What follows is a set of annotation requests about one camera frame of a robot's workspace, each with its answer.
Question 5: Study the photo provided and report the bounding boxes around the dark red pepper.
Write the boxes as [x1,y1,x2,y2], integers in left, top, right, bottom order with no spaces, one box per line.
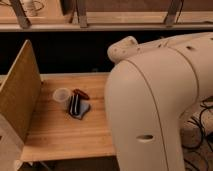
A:
[73,89,90,100]

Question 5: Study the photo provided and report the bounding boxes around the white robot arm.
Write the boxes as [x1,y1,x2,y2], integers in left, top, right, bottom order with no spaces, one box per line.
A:
[104,32,213,171]

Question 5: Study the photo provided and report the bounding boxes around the blue cloth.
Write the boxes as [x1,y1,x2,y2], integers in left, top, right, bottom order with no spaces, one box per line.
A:
[73,101,90,120]

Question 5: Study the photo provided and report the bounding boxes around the translucent plastic cup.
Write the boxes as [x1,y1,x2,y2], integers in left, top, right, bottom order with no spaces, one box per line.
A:
[52,88,71,110]

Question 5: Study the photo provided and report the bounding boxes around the left wooden side panel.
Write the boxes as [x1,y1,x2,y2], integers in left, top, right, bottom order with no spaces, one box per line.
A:
[0,40,41,143]

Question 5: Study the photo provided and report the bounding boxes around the black floor cables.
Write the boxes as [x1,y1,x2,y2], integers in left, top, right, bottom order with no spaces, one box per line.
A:
[181,96,213,171]

